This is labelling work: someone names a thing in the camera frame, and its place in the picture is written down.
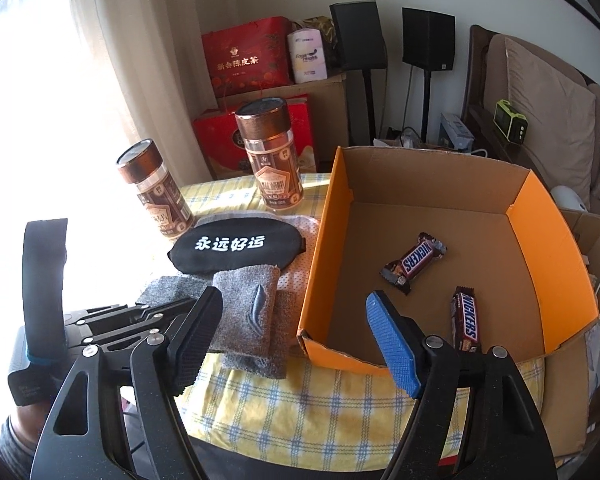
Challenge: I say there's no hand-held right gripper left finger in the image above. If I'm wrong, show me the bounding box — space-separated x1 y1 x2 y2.
30 287 223 480

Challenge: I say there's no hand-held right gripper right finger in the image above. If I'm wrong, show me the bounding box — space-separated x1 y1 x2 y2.
365 290 558 480

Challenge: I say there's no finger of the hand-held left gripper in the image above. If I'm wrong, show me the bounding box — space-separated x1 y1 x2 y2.
82 316 181 353
67 297 201 331

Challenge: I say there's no grey sock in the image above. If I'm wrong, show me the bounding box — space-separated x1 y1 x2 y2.
137 275 301 361

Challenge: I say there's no grey wristband with logo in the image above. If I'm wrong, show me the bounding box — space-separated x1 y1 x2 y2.
211 265 287 380

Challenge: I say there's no black sleep mask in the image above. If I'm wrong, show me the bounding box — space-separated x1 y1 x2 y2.
167 212 306 276

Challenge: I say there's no orange cardboard box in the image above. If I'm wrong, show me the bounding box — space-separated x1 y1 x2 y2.
296 146 600 377

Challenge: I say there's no person's left forearm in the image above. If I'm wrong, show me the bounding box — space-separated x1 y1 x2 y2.
0 401 47 467

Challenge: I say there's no brown chocolate bar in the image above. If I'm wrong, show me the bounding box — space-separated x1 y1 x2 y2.
450 286 482 353
380 232 447 295

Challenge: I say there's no yellow plaid tablecloth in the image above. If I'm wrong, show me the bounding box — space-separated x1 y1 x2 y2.
175 172 546 461

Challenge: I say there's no brown lid jar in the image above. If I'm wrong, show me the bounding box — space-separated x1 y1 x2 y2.
117 140 195 241
234 97 305 211

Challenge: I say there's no white mesh bib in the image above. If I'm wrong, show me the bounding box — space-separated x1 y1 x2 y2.
192 214 326 311

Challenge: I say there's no open brown cardboard box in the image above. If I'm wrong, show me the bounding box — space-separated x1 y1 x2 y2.
540 207 600 458

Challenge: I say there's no red gift box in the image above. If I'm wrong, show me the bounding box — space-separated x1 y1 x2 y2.
192 94 318 181

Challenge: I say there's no white plastic bag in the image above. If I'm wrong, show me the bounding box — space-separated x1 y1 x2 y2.
580 320 600 386

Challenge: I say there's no blue and white box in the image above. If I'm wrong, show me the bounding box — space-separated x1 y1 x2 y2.
439 112 476 151

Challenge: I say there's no white round device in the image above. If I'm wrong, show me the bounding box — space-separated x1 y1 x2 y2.
550 186 588 212

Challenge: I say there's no black speaker stand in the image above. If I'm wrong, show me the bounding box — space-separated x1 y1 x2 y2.
362 69 378 143
420 70 433 141

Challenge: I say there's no large brown cardboard box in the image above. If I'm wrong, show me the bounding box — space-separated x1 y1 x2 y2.
220 72 348 173

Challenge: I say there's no white curtain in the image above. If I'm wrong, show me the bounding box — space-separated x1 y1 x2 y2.
65 0 241 181

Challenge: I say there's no green portable device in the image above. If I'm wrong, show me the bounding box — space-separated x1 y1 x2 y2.
493 100 528 143

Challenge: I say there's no red gift bag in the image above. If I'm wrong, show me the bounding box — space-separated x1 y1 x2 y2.
201 16 293 96

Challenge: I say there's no large beige cushion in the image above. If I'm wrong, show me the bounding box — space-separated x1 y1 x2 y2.
500 37 598 201

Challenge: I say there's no wooden sofa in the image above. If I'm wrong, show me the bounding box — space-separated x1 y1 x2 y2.
462 25 600 226

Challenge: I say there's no white tissue pack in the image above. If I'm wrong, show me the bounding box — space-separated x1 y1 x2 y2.
286 28 329 84

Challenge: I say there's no black speaker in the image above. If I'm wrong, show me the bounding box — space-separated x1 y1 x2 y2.
401 7 456 72
329 1 387 71

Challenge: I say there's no gold foil bag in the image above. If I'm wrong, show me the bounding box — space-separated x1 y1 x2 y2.
292 16 338 68

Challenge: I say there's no box of cluttered cables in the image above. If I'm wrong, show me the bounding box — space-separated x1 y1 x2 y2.
375 127 486 158

